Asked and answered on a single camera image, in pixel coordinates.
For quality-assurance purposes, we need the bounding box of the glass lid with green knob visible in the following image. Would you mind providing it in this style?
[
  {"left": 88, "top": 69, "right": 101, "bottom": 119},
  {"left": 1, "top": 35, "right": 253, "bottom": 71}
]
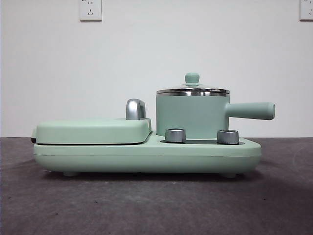
[{"left": 156, "top": 72, "right": 230, "bottom": 95}]

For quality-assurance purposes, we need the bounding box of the mint green steamer pot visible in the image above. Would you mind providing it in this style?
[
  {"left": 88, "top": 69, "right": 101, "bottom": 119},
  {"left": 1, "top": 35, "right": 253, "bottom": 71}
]
[{"left": 155, "top": 91, "right": 276, "bottom": 139}]

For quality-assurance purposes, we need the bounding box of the silver control knob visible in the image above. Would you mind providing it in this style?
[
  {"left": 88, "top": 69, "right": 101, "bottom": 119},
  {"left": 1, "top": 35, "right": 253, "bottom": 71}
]
[
  {"left": 217, "top": 129, "right": 240, "bottom": 144},
  {"left": 165, "top": 128, "right": 187, "bottom": 143}
]

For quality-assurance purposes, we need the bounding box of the mint green breakfast machine base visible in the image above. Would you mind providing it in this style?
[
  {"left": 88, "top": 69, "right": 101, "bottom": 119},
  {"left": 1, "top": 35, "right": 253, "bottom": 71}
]
[{"left": 33, "top": 131, "right": 262, "bottom": 177}]

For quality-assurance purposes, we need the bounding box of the mint green griddle cover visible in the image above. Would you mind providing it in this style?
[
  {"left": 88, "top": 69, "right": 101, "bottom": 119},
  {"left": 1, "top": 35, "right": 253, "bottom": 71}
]
[{"left": 31, "top": 117, "right": 153, "bottom": 145}]

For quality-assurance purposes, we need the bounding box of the chrome cover handle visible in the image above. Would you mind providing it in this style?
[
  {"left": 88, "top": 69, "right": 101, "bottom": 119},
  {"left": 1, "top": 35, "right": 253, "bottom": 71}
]
[{"left": 126, "top": 98, "right": 147, "bottom": 120}]

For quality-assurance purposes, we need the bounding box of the white wall socket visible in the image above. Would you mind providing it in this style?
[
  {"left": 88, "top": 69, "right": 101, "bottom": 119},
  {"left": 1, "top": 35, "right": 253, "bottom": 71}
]
[
  {"left": 79, "top": 0, "right": 103, "bottom": 22},
  {"left": 299, "top": 0, "right": 313, "bottom": 22}
]

